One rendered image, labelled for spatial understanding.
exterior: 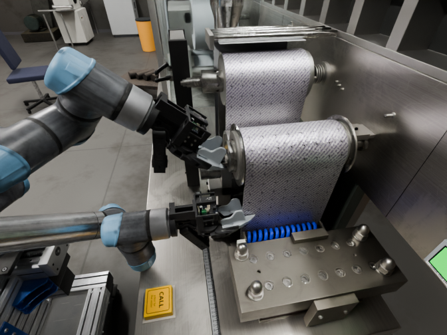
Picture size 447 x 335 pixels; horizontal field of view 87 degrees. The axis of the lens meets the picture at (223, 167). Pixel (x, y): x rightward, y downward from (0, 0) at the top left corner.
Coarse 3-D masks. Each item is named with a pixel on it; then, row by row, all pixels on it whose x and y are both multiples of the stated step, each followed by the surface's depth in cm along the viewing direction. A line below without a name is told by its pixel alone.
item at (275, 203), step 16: (336, 176) 57; (256, 192) 56; (272, 192) 57; (288, 192) 58; (304, 192) 59; (320, 192) 60; (256, 208) 60; (272, 208) 61; (288, 208) 62; (304, 208) 64; (320, 208) 65; (256, 224) 65; (272, 224) 66; (288, 224) 67
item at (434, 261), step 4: (444, 248) 42; (440, 252) 43; (444, 252) 42; (436, 256) 44; (440, 256) 43; (444, 256) 42; (432, 260) 45; (436, 260) 44; (440, 260) 43; (444, 260) 42; (432, 264) 45; (436, 264) 44; (440, 264) 43; (444, 264) 43; (436, 268) 44; (440, 268) 43; (444, 268) 43; (440, 272) 43; (444, 272) 43; (444, 276) 43
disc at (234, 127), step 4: (232, 124) 55; (232, 128) 56; (236, 128) 51; (236, 132) 52; (240, 136) 49; (240, 140) 49; (240, 144) 49; (240, 148) 49; (240, 152) 50; (244, 160) 49; (244, 164) 49; (244, 168) 49; (244, 172) 50; (240, 176) 53; (244, 176) 51; (236, 180) 58; (240, 180) 53; (240, 184) 54
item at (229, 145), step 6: (228, 144) 53; (234, 144) 53; (228, 150) 53; (234, 150) 52; (228, 156) 53; (234, 156) 52; (228, 162) 54; (234, 162) 53; (228, 168) 55; (234, 168) 54
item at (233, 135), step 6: (234, 132) 53; (234, 138) 52; (348, 138) 54; (348, 144) 53; (348, 150) 54; (240, 156) 50; (348, 156) 54; (240, 162) 51; (240, 168) 51; (234, 174) 57; (240, 174) 52
